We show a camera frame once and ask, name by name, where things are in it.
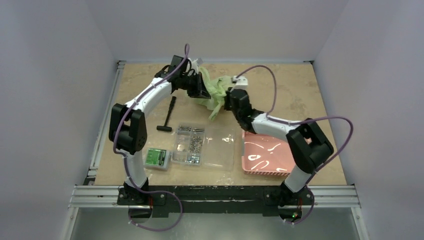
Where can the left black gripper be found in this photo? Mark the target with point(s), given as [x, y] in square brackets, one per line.
[199, 85]

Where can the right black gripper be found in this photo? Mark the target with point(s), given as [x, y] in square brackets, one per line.
[230, 100]

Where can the light green plastic bag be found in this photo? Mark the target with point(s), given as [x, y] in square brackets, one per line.
[217, 88]

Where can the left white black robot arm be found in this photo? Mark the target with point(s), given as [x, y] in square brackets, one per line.
[127, 126]

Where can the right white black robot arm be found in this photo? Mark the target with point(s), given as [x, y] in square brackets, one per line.
[308, 144]

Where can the clear plastic screw organizer box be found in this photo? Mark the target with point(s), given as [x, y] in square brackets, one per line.
[210, 147]

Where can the pink plastic basket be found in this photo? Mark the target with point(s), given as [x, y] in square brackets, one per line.
[265, 155]

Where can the green white small box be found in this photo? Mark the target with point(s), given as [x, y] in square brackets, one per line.
[157, 159]

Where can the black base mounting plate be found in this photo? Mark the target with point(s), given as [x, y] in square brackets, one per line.
[162, 203]

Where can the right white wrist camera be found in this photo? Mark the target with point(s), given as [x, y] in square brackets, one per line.
[239, 82]

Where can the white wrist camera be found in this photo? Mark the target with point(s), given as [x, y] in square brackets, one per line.
[239, 82]
[196, 63]

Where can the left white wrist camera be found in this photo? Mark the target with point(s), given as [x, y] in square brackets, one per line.
[196, 63]

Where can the black T-handle tool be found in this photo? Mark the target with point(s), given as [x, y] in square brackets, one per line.
[165, 127]

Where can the aluminium back frame rail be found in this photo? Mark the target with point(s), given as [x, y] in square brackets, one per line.
[225, 61]

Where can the aluminium frame rail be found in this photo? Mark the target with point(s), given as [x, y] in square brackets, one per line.
[104, 127]
[225, 61]
[321, 196]

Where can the aluminium left frame rail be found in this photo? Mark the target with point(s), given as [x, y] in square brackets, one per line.
[104, 127]

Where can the aluminium front frame rail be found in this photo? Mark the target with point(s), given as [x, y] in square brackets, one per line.
[321, 196]

